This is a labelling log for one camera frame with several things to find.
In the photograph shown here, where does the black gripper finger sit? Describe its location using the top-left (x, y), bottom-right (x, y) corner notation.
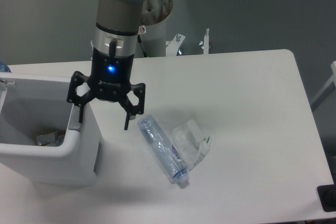
top-left (67, 71), bottom-right (97, 123)
top-left (119, 82), bottom-right (146, 131)

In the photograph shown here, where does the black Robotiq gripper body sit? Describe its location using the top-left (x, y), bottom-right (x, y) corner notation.
top-left (87, 48), bottom-right (134, 102)

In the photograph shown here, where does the white push-button trash can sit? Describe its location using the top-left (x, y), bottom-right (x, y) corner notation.
top-left (1, 72), bottom-right (103, 186)

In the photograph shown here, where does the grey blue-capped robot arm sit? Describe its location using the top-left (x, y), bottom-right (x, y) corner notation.
top-left (67, 0), bottom-right (145, 131)

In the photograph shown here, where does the trash inside can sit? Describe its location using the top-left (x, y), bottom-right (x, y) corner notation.
top-left (36, 130), bottom-right (66, 147)

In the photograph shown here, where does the crumpled clear plastic wrapper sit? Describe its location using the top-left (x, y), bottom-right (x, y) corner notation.
top-left (172, 119), bottom-right (211, 171)

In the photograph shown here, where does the crushed clear plastic bottle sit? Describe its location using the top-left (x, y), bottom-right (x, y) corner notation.
top-left (137, 115), bottom-right (190, 187)

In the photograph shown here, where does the blue object at left edge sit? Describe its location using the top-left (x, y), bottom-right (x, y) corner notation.
top-left (0, 61), bottom-right (11, 73)

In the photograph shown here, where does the black clamp at table edge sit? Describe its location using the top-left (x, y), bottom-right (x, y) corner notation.
top-left (317, 184), bottom-right (335, 212)

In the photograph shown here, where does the black cable on pedestal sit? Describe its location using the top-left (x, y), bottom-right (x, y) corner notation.
top-left (136, 35), bottom-right (148, 58)

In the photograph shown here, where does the white pedestal base frame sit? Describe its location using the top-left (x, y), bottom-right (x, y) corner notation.
top-left (90, 28), bottom-right (211, 61)

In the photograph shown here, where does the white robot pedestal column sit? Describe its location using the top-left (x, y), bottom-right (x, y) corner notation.
top-left (135, 0), bottom-right (173, 58)

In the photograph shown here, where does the white frame at right edge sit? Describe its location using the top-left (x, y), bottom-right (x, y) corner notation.
top-left (310, 61), bottom-right (335, 111)

